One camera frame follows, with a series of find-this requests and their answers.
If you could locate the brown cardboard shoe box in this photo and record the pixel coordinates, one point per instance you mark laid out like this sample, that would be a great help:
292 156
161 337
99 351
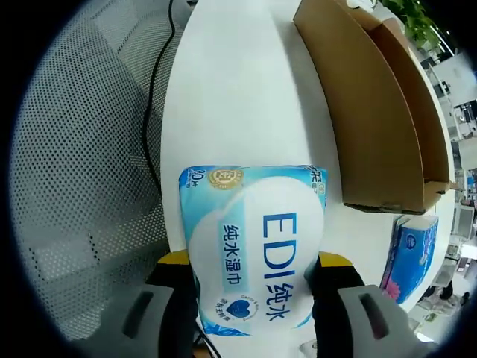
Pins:
365 112

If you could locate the green potted plant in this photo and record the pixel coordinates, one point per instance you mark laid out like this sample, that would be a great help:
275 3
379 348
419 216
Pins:
413 18

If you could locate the white mesh chair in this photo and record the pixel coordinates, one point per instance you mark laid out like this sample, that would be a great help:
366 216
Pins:
85 168

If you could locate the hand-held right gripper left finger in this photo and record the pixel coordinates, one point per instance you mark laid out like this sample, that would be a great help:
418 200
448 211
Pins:
156 320

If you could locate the white soft wet wipes pack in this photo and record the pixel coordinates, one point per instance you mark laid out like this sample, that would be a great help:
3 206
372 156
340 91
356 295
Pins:
253 242

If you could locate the blue soft tissue pack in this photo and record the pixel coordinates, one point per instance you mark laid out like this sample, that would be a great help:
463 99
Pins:
410 257

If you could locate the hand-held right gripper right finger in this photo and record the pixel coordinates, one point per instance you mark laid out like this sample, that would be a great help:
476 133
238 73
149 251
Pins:
354 320

